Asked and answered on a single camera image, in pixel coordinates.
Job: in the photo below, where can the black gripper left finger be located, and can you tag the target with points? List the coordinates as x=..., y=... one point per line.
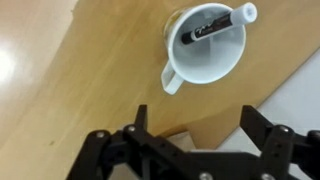
x=140, y=150

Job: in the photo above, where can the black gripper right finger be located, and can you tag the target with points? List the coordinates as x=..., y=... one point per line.
x=276, y=146

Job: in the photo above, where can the white cup with lion print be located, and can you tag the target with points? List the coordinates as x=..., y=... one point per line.
x=213, y=63

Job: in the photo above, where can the black marker with grey cap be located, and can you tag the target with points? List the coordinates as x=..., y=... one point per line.
x=213, y=26

